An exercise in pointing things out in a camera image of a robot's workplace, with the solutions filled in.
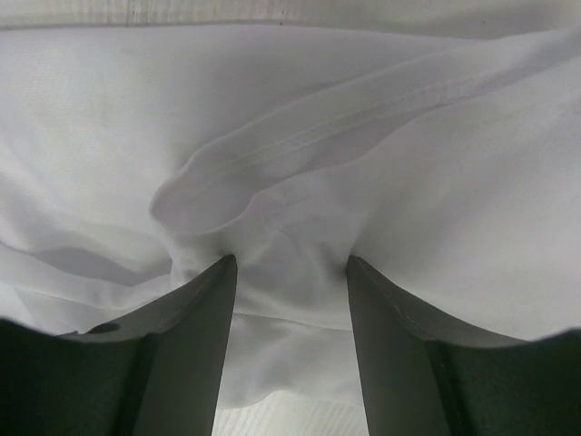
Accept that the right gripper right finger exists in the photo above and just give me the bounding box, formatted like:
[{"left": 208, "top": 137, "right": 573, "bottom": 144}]
[{"left": 346, "top": 256, "right": 580, "bottom": 436}]

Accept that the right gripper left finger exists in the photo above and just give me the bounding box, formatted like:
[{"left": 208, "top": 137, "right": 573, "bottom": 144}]
[{"left": 1, "top": 255, "right": 237, "bottom": 435}]

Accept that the white t shirt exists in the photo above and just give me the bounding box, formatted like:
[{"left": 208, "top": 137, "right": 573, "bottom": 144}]
[{"left": 1, "top": 25, "right": 580, "bottom": 409}]

